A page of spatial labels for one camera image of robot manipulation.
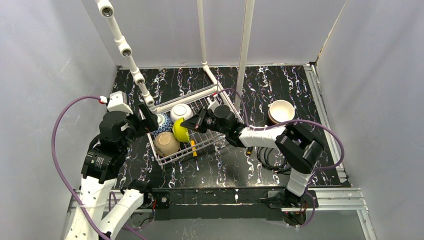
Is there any red patterned blue bowl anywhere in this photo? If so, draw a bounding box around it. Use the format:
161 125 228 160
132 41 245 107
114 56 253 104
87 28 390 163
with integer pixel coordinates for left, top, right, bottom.
150 114 173 138

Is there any yellow green bowl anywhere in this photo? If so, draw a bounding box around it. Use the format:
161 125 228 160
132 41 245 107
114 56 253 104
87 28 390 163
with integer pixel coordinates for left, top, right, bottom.
172 117 190 143

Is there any grey white bowl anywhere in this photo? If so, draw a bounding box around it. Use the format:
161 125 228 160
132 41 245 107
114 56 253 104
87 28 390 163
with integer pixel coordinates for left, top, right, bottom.
170 103 194 123

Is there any white bowl brown rim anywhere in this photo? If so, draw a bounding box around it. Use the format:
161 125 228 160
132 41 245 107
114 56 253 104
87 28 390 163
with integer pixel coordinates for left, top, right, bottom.
153 131 180 157

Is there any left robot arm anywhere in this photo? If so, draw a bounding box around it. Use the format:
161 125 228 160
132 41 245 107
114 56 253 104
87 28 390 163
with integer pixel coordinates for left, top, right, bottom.
65 103 159 240

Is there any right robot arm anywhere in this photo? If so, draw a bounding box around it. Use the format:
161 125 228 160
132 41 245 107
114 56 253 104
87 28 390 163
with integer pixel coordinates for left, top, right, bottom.
180 105 324 197

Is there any cream white bowl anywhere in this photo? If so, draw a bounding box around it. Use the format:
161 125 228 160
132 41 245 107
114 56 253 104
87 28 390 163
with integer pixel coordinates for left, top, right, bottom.
268 100 295 123

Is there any white vertical pole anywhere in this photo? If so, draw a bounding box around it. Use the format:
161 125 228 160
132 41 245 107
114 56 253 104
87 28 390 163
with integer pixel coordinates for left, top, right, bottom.
234 0 255 110

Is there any white wire dish rack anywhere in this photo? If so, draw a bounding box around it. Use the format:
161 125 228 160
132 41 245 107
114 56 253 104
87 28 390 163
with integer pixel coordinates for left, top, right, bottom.
146 83 236 166

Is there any yellow handled screwdriver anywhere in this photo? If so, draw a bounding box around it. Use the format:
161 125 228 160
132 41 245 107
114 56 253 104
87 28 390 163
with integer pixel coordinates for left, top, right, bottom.
190 139 200 171

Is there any black orange handled screwdriver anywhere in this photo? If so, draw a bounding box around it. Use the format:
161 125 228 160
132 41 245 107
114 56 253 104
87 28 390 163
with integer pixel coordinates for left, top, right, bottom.
245 147 253 156

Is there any coiled black cable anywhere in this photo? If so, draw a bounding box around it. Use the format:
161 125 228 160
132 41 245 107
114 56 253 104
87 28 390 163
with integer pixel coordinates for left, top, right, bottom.
256 146 292 175

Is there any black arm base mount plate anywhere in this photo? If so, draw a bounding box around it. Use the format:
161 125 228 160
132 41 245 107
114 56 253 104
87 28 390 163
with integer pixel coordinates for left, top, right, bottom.
135 187 319 225

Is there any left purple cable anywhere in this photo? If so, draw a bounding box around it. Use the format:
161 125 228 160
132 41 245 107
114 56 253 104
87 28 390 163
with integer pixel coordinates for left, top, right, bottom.
51 95 110 240

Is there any purple cable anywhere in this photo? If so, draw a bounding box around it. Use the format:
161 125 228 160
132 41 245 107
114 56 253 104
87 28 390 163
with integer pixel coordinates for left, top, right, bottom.
215 88 345 229
51 95 110 240

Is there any white pvc pipe frame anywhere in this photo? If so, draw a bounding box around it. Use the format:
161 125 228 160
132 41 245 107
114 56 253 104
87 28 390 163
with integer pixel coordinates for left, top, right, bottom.
95 0 241 119

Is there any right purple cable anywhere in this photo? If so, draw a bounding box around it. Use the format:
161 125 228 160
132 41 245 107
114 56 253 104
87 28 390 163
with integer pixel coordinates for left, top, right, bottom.
215 88 345 229

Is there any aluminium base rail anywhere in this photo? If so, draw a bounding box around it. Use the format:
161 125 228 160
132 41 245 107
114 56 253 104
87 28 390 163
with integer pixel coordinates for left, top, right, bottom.
62 187 379 240

